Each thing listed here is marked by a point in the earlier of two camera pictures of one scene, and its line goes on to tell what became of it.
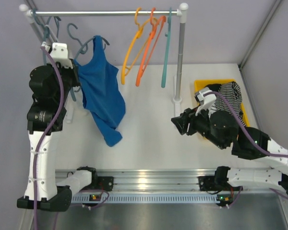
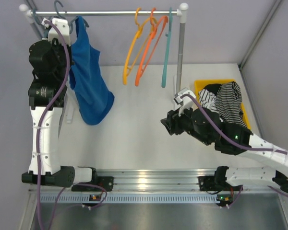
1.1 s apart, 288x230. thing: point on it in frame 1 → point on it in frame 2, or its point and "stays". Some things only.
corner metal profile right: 277,3 stays
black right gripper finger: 181,121 → 169,122
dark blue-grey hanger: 74,91 → 71,23
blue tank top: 102,95 → 94,99
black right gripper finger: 182,125 → 172,129
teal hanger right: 166,50 stays
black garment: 214,87 stays
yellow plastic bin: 200,84 stays
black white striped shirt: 233,92 stays
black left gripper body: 72,73 → 56,51
